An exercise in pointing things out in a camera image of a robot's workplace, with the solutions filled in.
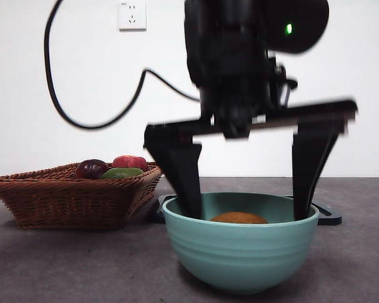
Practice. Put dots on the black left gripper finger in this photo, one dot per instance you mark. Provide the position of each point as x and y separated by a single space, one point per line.
306 164
180 170

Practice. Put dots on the brown kiwi fruit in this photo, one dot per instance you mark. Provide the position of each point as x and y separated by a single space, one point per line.
238 218

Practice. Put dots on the teal ribbed bowl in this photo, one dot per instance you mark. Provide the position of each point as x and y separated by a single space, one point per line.
240 252

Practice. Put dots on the black rectangular tray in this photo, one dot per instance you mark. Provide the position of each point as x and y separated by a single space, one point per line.
158 213

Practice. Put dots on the red apple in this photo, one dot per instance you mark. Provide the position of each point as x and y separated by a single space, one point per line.
129 162

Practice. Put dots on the green avocado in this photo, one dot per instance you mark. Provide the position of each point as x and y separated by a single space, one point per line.
123 173

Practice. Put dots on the dark purple round fruit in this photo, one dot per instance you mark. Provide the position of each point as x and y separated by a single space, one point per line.
91 168

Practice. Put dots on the brown wicker basket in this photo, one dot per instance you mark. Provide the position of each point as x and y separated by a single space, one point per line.
69 202

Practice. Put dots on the white wall socket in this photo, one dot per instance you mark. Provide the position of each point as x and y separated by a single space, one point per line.
132 15

